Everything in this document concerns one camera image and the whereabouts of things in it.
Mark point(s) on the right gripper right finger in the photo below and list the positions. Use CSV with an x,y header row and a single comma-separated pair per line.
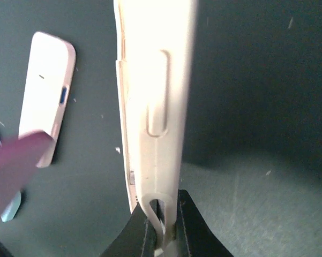
x,y
193,236

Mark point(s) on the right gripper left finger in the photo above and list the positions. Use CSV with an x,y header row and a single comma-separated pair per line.
x,y
137,239

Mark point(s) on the purple phone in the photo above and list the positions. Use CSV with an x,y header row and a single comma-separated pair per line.
x,y
18,160

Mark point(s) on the pink phone case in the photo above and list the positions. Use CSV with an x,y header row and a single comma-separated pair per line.
x,y
49,76

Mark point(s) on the beige phone case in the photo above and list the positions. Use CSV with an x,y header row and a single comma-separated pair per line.
x,y
153,69

